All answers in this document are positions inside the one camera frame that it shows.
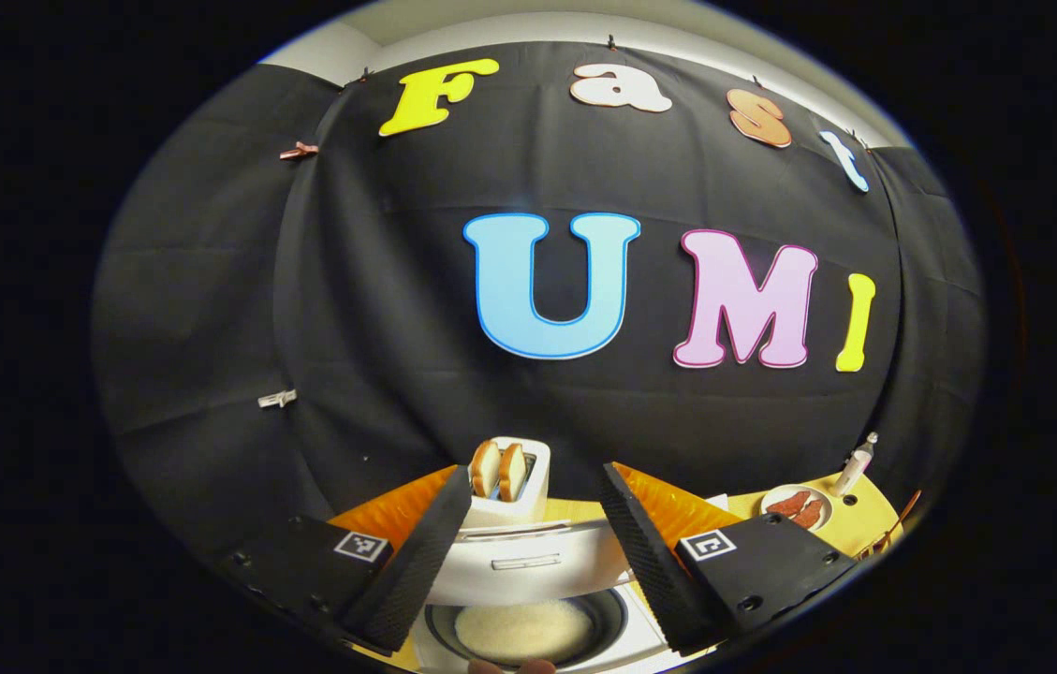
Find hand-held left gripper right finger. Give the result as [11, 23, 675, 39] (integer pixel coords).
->
[599, 461, 857, 656]

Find white toaster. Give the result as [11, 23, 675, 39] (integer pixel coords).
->
[467, 437, 551, 527]

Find white rice pile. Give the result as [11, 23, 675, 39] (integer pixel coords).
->
[453, 599, 595, 666]

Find white rice cooker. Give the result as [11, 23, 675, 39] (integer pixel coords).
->
[411, 518, 669, 674]

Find white round plate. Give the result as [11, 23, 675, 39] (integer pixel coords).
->
[760, 484, 833, 532]

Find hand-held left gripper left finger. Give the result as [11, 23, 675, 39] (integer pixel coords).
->
[219, 465, 474, 654]

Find brown wooden spoon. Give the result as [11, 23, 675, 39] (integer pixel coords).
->
[874, 489, 923, 555]

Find toast bread slice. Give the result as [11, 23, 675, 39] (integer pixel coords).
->
[499, 443, 529, 503]
[471, 440, 502, 499]

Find small clear bottle pink label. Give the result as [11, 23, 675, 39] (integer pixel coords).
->
[829, 432, 879, 498]

